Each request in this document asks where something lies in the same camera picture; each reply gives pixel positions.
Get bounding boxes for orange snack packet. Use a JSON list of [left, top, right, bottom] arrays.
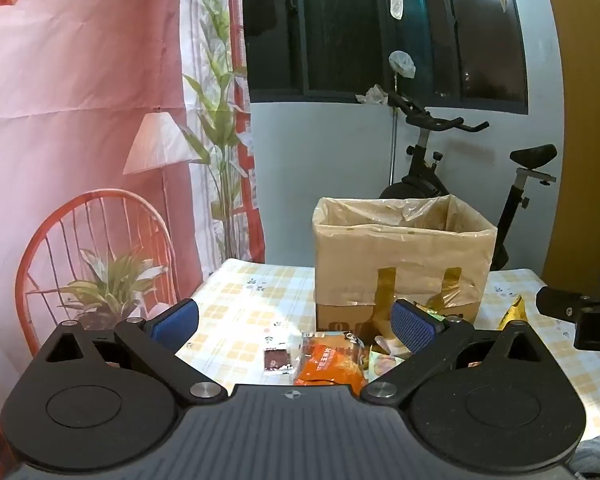
[[294, 332, 369, 396]]

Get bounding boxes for gold snack packet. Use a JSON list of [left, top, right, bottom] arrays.
[[499, 295, 527, 331]]

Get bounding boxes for black exercise bike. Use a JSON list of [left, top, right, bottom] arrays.
[[378, 91, 558, 272]]

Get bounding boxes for checked tablecloth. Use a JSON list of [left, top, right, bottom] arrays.
[[175, 258, 600, 446]]

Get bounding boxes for crumpled white cloth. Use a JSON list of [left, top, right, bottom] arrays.
[[356, 84, 392, 106]]

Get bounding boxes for white plastic bag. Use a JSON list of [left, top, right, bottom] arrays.
[[388, 50, 416, 79]]

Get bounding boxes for metal pole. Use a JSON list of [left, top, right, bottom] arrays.
[[389, 74, 400, 187]]

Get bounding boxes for dark window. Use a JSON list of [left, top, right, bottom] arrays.
[[242, 0, 529, 116]]

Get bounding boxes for small dark red packet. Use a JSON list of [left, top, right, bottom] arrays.
[[262, 346, 292, 375]]

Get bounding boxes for cardboard box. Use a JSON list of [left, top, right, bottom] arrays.
[[312, 194, 498, 345]]

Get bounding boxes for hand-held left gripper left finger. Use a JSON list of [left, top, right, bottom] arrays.
[[40, 298, 228, 404]]

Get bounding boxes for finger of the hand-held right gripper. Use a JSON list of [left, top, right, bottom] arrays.
[[536, 285, 595, 322]]

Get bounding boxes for light green cracker bag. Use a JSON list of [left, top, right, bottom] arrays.
[[367, 335, 413, 381]]

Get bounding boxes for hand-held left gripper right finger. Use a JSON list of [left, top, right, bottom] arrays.
[[360, 299, 548, 404]]

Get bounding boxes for printed backdrop cloth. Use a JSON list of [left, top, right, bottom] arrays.
[[0, 0, 267, 461]]

